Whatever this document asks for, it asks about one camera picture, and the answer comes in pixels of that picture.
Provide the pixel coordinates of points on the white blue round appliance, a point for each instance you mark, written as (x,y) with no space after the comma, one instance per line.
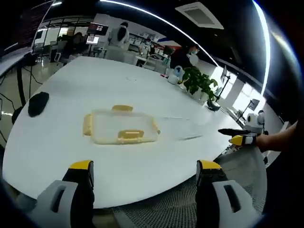
(174,74)

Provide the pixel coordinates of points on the ceiling light strip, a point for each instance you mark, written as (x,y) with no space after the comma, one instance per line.
(268,47)

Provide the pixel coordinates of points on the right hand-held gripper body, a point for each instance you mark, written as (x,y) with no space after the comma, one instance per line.
(255,123)

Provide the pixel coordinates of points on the person's right hand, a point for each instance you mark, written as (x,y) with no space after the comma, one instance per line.
(264,142)

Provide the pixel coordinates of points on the black oval pad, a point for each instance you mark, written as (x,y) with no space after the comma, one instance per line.
(38,104)

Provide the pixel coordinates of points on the potted green plant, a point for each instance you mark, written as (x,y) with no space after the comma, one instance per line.
(197,80)

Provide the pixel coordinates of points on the clear plastic box yellow buckles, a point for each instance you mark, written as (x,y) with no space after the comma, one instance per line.
(123,123)

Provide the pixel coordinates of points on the dark wall screen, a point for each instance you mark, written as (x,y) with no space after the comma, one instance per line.
(97,28)

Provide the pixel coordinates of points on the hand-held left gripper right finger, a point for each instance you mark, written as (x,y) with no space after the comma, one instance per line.
(218,204)

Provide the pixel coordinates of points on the small monitor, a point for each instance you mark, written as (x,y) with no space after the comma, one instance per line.
(92,40)

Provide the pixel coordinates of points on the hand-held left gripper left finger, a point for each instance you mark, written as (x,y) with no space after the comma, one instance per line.
(59,202)

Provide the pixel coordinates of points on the ceiling air vent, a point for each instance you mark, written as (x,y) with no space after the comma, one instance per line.
(199,15)

